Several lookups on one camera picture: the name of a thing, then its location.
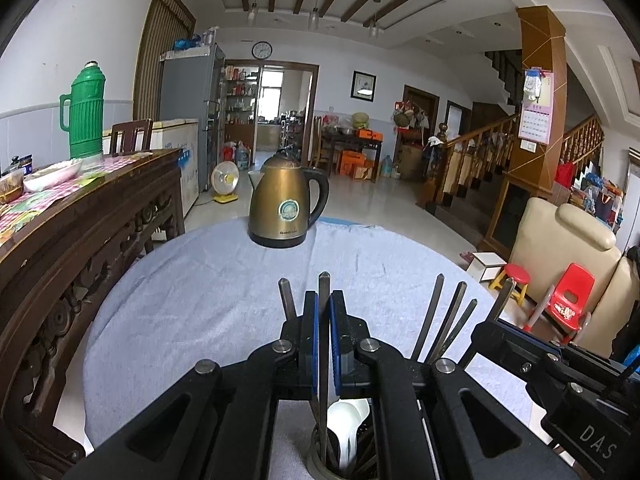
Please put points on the pink checked table cover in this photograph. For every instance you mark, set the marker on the pink checked table cover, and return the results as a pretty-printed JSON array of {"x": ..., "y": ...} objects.
[{"x": 30, "y": 206}]

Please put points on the blue bag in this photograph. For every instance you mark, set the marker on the blue bag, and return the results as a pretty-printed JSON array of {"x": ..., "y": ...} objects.
[{"x": 184, "y": 43}]

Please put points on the blue water jug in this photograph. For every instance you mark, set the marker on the blue water jug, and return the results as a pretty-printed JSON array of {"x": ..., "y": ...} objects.
[
  {"x": 242, "y": 156},
  {"x": 387, "y": 166}
]

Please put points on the metal utensil holder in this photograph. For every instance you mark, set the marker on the metal utensil holder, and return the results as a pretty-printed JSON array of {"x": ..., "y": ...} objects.
[{"x": 314, "y": 455}]

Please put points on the round wall clock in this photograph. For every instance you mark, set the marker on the round wall clock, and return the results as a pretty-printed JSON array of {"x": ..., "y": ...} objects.
[{"x": 261, "y": 50}]

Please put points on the brown slatted door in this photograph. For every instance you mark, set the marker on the brown slatted door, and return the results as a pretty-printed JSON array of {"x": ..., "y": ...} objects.
[{"x": 160, "y": 40}]

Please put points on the small white stool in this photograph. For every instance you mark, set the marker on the small white stool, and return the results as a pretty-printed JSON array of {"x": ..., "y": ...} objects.
[{"x": 487, "y": 260}]

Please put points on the white plastic spoon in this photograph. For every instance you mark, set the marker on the white plastic spoon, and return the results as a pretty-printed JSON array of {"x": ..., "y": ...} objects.
[
  {"x": 340, "y": 422},
  {"x": 362, "y": 410}
]

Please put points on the red round stool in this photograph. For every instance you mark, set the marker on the red round stool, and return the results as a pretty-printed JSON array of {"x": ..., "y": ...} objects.
[{"x": 515, "y": 274}]

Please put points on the pendant ceiling lamp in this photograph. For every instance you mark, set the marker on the pendant ceiling lamp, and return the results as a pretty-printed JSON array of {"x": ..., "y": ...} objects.
[
  {"x": 254, "y": 12},
  {"x": 315, "y": 17},
  {"x": 374, "y": 25}
]

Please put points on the white shallow bowl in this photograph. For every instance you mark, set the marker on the white shallow bowl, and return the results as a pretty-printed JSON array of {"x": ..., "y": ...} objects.
[{"x": 52, "y": 176}]

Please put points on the green thermos flask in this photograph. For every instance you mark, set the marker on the green thermos flask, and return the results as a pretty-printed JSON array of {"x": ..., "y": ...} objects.
[{"x": 87, "y": 110}]

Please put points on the pink wall calendar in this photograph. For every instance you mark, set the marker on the pink wall calendar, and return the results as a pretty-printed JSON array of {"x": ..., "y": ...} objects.
[{"x": 536, "y": 122}]

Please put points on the grey refrigerator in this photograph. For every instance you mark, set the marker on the grey refrigerator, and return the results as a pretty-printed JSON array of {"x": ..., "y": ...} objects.
[{"x": 185, "y": 90}]

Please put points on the red bag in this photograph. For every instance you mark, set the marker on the red bag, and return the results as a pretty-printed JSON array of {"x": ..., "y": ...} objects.
[{"x": 565, "y": 175}]

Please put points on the light blue tablecloth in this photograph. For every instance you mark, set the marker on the light blue tablecloth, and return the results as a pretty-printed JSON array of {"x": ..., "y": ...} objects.
[{"x": 200, "y": 285}]

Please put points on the flat orange box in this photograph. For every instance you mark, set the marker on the flat orange box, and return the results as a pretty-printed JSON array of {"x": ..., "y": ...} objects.
[{"x": 370, "y": 135}]

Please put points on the white chest freezer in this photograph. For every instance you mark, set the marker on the white chest freezer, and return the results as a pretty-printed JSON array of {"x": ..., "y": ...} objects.
[{"x": 187, "y": 170}]

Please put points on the dark wooden dining table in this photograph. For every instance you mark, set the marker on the dark wooden dining table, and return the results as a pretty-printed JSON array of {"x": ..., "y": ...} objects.
[{"x": 350, "y": 141}]

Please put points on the wooden dining chair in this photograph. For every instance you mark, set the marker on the wooden dining chair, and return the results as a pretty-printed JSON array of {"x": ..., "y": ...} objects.
[{"x": 319, "y": 145}]

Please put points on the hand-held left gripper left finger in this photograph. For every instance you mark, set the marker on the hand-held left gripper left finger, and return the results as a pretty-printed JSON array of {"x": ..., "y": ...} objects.
[{"x": 312, "y": 345}]

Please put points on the glass display shelf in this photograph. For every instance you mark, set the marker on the glass display shelf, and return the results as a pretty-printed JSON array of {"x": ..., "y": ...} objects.
[{"x": 240, "y": 95}]

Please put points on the red plastic child chair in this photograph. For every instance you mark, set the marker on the red plastic child chair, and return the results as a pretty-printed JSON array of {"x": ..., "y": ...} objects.
[{"x": 575, "y": 285}]

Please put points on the round electric heater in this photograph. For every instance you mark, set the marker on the round electric heater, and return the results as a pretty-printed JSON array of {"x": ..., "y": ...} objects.
[{"x": 226, "y": 179}]

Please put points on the white wall switch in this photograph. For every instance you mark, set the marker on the white wall switch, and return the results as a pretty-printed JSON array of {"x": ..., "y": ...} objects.
[{"x": 528, "y": 146}]

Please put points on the dark wooden chair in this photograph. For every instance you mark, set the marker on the dark wooden chair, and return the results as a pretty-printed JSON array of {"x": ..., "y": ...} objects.
[{"x": 131, "y": 132}]

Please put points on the bronze electric kettle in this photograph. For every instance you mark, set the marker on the bronze electric kettle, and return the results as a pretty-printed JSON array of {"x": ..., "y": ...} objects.
[{"x": 280, "y": 195}]

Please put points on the hanging plastic bag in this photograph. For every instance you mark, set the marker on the hanging plastic bag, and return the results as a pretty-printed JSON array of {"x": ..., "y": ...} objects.
[{"x": 531, "y": 86}]

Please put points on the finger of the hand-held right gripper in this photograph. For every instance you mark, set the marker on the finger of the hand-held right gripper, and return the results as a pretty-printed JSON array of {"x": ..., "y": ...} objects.
[
  {"x": 555, "y": 385},
  {"x": 492, "y": 337}
]

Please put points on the wooden stair railing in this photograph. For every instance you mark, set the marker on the wooden stair railing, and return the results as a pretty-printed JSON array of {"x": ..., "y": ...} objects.
[{"x": 475, "y": 135}]

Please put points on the carved wooden sideboard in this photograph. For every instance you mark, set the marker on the carved wooden sideboard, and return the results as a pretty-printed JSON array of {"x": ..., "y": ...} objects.
[{"x": 75, "y": 245}]

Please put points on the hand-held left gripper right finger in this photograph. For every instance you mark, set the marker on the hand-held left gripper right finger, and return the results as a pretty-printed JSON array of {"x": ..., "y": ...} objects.
[{"x": 336, "y": 345}]

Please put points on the dark chopstick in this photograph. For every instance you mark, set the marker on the dark chopstick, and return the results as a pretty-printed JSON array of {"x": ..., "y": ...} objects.
[
  {"x": 430, "y": 310},
  {"x": 502, "y": 300},
  {"x": 447, "y": 312},
  {"x": 460, "y": 325},
  {"x": 287, "y": 300}
]

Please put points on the jar with dark lid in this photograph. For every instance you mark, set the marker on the jar with dark lid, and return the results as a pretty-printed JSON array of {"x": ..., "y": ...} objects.
[{"x": 22, "y": 163}]

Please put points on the wooden pillar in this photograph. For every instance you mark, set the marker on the wooden pillar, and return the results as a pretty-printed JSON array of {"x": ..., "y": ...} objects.
[{"x": 540, "y": 45}]

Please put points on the framed wall picture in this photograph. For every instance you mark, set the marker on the framed wall picture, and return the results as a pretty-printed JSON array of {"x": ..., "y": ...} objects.
[{"x": 363, "y": 85}]

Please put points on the cream leather sofa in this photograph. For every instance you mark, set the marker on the cream leather sofa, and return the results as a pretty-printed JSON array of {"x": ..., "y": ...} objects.
[{"x": 560, "y": 240}]

